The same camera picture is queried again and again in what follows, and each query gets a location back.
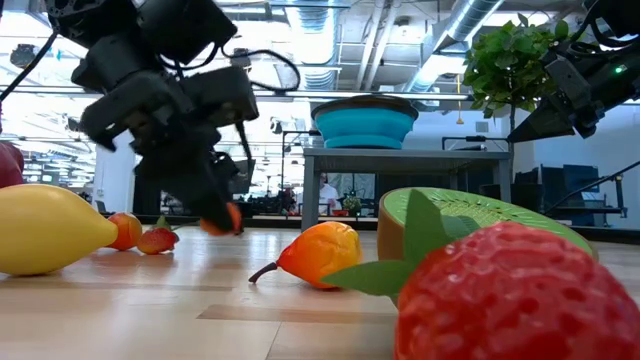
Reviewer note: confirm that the long horizontal light bar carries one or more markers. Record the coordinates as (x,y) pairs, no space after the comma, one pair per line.
(375,95)

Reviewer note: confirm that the black overhead camera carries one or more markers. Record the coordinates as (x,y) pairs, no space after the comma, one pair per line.
(241,57)

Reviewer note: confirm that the green kiwi half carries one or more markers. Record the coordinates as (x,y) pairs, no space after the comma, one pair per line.
(500,210)

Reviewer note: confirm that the person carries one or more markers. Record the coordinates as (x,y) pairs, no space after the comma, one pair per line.
(329,192)

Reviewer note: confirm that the white building column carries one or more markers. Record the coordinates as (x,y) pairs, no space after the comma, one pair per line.
(112,185)

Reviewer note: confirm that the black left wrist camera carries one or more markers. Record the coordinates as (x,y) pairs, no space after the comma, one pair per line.
(225,95)

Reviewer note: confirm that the pink dragon fruit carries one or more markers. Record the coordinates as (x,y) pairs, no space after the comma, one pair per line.
(9,165)

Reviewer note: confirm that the black cabinet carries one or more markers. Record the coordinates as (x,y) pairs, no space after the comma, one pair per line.
(142,200)

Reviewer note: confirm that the silver ventilation duct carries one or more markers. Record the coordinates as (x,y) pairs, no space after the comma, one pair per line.
(450,35)
(315,40)

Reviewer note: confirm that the small potted plant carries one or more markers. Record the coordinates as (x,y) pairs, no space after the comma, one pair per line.
(351,204)

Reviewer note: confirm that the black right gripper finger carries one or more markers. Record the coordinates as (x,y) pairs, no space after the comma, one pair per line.
(550,120)

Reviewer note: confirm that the yellow lemon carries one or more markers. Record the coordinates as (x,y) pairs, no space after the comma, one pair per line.
(50,230)

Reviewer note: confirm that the black desk monitor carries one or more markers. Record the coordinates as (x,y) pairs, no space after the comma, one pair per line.
(247,177)

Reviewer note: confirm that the dark computer monitor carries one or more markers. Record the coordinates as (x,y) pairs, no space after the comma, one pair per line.
(580,177)

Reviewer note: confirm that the green plant in black pot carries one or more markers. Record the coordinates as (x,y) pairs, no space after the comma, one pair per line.
(500,65)

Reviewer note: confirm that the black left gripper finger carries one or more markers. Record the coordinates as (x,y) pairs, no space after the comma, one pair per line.
(190,185)

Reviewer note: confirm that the blue collapsible colander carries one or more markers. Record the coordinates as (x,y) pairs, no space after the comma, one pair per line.
(365,127)

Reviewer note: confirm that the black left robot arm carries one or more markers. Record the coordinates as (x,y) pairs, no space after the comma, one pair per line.
(150,25)

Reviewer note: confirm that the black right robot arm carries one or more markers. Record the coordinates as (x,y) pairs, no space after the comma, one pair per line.
(615,40)

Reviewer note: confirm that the red plastic strawberry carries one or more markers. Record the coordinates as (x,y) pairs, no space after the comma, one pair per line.
(500,300)

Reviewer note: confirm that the small orange pear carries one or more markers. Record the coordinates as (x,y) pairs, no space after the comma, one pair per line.
(235,217)
(320,252)

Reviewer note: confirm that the small orange peach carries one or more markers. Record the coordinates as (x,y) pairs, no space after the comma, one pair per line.
(127,231)

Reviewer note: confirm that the small red strawberry toy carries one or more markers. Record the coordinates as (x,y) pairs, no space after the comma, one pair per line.
(157,241)

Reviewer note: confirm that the grey perforated metal shelf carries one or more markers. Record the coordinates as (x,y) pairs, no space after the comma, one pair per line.
(400,160)

